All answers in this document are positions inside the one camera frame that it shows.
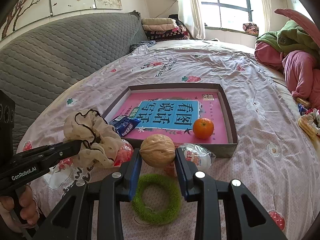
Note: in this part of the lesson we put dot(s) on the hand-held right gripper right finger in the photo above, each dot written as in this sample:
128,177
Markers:
181,177

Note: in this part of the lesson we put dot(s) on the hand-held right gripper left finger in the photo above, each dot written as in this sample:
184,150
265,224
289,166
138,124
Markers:
133,177

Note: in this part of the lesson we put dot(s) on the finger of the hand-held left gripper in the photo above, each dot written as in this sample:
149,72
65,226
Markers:
50,148
62,157

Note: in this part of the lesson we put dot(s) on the red pastry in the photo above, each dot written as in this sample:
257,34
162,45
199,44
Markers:
125,152

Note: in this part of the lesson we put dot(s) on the toy egg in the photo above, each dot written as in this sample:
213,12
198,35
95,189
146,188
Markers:
200,157

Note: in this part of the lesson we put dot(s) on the walnut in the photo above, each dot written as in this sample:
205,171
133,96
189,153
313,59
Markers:
157,150

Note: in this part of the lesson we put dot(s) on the cream scrunchie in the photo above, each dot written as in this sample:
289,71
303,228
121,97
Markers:
100,135

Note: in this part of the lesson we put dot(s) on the blue cookie packet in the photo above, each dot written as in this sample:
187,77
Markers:
123,127

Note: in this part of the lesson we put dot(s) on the shallow pink cardboard box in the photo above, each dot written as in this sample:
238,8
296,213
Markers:
225,150

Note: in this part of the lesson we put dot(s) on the orange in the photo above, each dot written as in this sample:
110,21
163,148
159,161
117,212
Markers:
203,128

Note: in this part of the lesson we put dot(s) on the person's left hand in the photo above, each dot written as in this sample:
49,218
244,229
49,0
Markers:
28,205

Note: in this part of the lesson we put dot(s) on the strawberry printed bedsheet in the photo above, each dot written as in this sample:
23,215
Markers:
262,155

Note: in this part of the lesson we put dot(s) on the grey quilted headboard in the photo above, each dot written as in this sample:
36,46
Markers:
62,55

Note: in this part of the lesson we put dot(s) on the dark patterned cloth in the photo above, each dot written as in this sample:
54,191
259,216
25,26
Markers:
142,45

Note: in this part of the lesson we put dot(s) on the yellow biscuit packet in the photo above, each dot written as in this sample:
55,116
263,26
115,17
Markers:
306,128

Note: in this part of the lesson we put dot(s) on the blue snack wrapper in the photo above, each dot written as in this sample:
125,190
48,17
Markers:
302,109

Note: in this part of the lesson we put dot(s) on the checkered folded blanket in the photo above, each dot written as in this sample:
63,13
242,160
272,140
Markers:
167,35

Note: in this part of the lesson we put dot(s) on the orange biscuit pack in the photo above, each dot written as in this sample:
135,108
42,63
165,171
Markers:
303,101

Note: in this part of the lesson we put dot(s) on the red white wrapper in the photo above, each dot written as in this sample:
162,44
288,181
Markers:
314,116

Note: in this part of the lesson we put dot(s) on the pink folded blanket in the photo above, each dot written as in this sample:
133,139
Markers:
160,27

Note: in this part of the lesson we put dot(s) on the black garment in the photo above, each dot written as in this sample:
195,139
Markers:
176,20

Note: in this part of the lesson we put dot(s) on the cream folded blanket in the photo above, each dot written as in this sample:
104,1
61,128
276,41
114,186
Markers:
157,21

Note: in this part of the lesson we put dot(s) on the pink duvet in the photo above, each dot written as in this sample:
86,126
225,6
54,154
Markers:
302,72

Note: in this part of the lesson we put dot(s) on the floral cloth bundle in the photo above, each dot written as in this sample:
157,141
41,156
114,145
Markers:
250,28

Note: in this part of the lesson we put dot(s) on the window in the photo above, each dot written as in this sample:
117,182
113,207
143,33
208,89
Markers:
232,15

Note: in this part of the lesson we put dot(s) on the white curtain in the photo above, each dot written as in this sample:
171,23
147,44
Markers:
190,5
262,5

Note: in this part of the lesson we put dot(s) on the green garment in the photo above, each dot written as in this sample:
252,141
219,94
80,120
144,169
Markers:
295,37

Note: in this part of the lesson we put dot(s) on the blossom branch wall panel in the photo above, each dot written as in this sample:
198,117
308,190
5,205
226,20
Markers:
25,7

